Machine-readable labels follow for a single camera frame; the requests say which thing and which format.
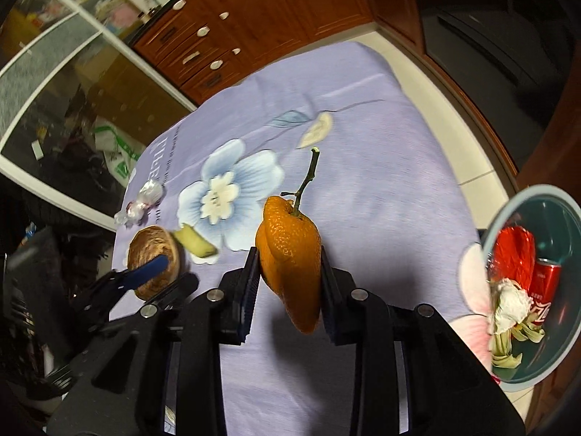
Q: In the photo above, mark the dark wooden door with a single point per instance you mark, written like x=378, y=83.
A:
x=558, y=154

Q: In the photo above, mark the orange with stem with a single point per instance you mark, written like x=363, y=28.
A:
x=288, y=254

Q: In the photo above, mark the red drink can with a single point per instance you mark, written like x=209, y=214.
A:
x=544, y=281

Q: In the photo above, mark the wooden kitchen cabinet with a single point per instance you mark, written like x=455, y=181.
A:
x=272, y=9

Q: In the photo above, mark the clear candy wrapper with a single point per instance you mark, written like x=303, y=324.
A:
x=147, y=193

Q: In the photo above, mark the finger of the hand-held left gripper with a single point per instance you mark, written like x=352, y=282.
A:
x=145, y=272
x=179, y=287

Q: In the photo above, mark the brown round bun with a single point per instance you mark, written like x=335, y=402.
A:
x=150, y=245

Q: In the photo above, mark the crumpled white tissue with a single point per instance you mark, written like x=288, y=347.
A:
x=510, y=304

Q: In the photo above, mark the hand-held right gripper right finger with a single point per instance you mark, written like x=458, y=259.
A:
x=329, y=299

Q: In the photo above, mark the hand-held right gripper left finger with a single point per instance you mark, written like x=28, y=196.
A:
x=247, y=299

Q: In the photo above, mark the red snack wrapper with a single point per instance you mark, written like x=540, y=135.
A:
x=513, y=254

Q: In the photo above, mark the green vegetable scraps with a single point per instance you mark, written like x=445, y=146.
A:
x=504, y=349

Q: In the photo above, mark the pale peel piece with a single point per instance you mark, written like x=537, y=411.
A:
x=317, y=129

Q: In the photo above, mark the sliding glass door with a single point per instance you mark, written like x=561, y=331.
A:
x=45, y=77

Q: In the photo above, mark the yellow-green peel piece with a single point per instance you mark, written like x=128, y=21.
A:
x=195, y=241

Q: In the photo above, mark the teal round trash bin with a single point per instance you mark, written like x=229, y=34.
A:
x=558, y=218

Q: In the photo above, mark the white green plastic bag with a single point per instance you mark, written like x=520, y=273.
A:
x=113, y=145

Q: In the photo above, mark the purple floral blanket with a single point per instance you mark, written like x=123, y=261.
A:
x=363, y=145

